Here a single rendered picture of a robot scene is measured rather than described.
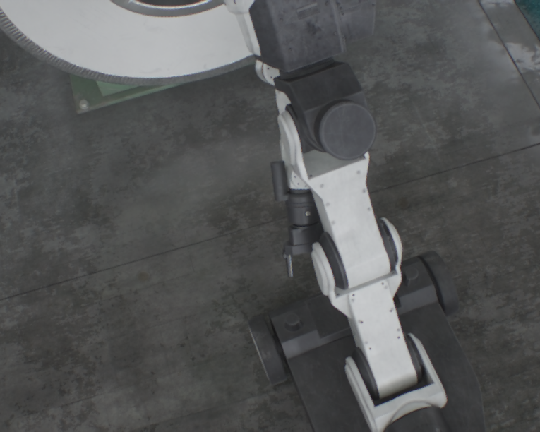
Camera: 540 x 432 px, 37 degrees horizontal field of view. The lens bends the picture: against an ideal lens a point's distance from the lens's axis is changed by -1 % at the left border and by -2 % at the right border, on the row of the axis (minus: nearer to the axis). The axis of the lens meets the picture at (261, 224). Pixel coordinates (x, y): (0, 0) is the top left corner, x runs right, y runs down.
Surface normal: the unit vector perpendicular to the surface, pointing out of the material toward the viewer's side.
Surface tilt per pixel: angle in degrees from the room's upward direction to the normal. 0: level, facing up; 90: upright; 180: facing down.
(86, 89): 0
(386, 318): 47
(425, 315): 0
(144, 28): 90
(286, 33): 57
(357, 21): 71
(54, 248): 0
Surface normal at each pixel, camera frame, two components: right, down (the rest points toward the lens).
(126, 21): 0.26, 0.83
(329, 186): 0.18, 0.29
